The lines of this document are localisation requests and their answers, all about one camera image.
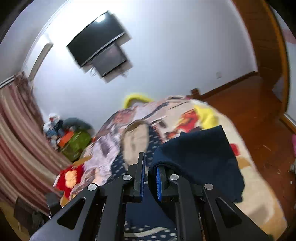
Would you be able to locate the navy patterned sweater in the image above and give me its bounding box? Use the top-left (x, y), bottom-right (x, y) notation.
top-left (111, 125), bottom-right (245, 241)

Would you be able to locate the green box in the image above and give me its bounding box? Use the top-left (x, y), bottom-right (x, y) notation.
top-left (60, 131), bottom-right (92, 162)

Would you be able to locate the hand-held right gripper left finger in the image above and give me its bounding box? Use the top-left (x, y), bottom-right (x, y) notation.
top-left (29, 152), bottom-right (146, 241)

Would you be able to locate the grey cloth bundle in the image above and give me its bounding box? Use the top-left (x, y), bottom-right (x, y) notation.
top-left (63, 118), bottom-right (93, 133)

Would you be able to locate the bed with printed cover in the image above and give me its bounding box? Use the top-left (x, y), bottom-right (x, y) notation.
top-left (53, 95), bottom-right (287, 241)

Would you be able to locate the striped curtain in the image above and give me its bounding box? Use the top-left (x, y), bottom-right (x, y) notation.
top-left (0, 72), bottom-right (73, 216)

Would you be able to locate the black wall television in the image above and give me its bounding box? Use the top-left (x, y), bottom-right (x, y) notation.
top-left (67, 10), bottom-right (134, 84)

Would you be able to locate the yellow pillow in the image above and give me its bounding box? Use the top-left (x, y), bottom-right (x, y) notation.
top-left (124, 93), bottom-right (153, 108)

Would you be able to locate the pile of small toys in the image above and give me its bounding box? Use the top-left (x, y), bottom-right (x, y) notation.
top-left (43, 113), bottom-right (64, 149)

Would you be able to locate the orange box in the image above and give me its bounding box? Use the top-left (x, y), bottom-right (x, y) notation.
top-left (57, 133), bottom-right (75, 148)

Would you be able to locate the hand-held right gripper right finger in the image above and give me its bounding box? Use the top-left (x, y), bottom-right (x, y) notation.
top-left (156, 166), bottom-right (270, 241)

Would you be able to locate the red plush toy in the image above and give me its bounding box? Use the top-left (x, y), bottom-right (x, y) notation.
top-left (55, 164), bottom-right (85, 200)

